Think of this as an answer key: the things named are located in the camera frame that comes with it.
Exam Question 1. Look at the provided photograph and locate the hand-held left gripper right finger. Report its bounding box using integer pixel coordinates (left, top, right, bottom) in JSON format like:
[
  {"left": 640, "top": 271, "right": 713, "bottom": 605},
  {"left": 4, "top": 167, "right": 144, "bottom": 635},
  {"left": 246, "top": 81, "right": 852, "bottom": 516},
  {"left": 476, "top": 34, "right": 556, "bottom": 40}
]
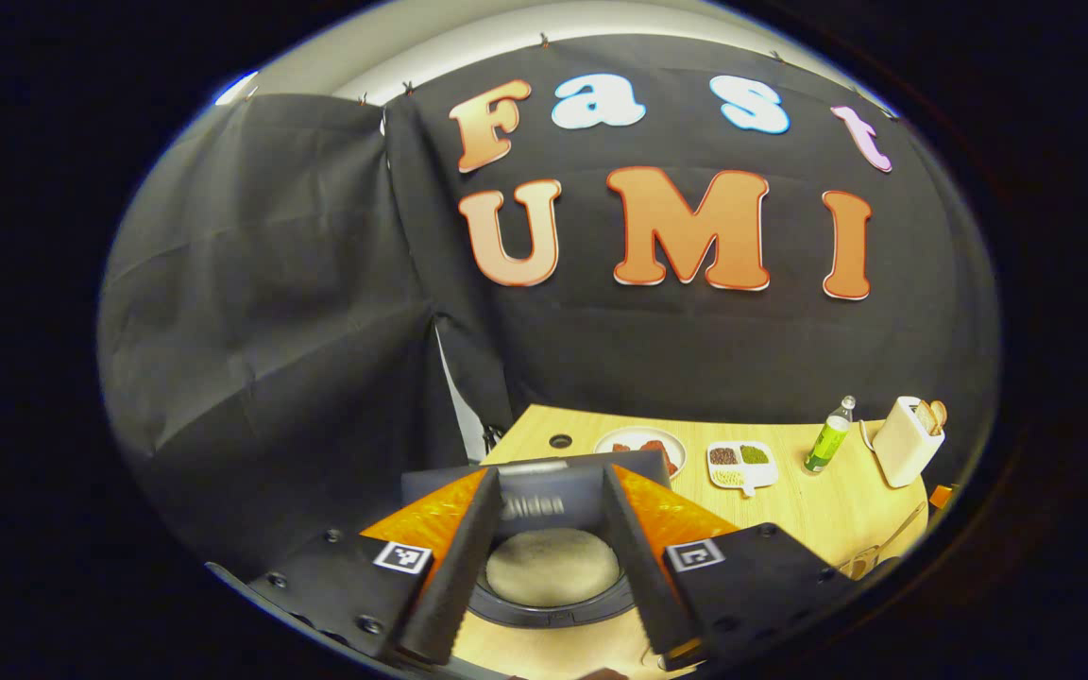
[{"left": 601, "top": 463, "right": 857, "bottom": 673}]

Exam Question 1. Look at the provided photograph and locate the wooden spoon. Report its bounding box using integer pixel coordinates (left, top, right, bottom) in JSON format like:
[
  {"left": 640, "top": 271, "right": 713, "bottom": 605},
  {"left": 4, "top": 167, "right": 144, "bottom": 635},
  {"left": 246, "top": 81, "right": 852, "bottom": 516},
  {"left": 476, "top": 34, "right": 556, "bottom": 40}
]
[{"left": 860, "top": 505, "right": 928, "bottom": 564}]

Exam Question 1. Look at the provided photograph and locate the white toaster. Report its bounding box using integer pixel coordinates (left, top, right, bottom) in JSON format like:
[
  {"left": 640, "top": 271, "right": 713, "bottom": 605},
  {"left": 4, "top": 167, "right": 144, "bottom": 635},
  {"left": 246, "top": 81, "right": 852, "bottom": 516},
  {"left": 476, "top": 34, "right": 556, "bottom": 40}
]
[{"left": 871, "top": 396, "right": 944, "bottom": 489}]

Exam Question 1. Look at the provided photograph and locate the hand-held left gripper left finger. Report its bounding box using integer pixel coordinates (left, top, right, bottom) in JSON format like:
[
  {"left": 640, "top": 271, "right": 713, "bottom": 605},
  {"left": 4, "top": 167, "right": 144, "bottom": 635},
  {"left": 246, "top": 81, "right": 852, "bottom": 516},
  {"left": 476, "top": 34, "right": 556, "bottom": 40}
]
[{"left": 246, "top": 467, "right": 504, "bottom": 665}]

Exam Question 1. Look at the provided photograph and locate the black backdrop cloth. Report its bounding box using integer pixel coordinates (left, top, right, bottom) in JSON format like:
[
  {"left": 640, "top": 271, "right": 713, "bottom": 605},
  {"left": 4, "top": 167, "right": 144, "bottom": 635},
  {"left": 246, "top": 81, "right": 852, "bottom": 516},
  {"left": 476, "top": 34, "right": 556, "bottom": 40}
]
[{"left": 98, "top": 33, "right": 1003, "bottom": 577}]

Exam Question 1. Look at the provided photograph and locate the white divided grain dish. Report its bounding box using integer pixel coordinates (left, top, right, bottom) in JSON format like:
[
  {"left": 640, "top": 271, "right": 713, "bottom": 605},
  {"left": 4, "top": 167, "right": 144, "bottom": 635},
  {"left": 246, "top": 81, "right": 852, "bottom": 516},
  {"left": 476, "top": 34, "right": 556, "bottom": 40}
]
[{"left": 706, "top": 440, "right": 779, "bottom": 499}]

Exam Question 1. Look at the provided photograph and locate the white rice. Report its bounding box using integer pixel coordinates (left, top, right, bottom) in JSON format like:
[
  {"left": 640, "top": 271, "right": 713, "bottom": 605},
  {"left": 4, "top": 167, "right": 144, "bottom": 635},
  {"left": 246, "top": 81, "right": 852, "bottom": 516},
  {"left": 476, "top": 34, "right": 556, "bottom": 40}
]
[{"left": 485, "top": 527, "right": 622, "bottom": 608}]

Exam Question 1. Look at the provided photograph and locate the row of cloth clips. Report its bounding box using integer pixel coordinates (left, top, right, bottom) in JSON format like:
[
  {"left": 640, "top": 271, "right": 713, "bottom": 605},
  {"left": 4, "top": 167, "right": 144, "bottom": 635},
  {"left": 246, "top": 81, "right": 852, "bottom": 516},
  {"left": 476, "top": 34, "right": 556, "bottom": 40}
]
[{"left": 355, "top": 33, "right": 904, "bottom": 119}]

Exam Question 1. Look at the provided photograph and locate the white round plate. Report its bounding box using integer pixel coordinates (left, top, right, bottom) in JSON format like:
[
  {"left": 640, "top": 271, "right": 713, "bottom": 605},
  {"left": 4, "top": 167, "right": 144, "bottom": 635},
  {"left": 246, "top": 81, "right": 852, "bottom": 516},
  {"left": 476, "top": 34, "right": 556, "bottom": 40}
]
[{"left": 594, "top": 426, "right": 688, "bottom": 480}]

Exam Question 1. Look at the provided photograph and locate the green drink bottle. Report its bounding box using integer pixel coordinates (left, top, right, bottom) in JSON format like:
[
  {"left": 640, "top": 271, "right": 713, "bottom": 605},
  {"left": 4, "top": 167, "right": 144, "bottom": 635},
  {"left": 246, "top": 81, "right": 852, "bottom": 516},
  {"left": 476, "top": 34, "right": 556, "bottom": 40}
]
[{"left": 803, "top": 396, "right": 857, "bottom": 475}]

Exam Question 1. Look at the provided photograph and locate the dark grey rice cooker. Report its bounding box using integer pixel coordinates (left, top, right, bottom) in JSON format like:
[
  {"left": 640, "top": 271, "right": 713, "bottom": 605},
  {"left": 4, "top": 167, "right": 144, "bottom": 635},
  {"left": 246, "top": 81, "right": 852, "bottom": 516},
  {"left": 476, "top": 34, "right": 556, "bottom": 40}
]
[{"left": 400, "top": 450, "right": 672, "bottom": 629}]

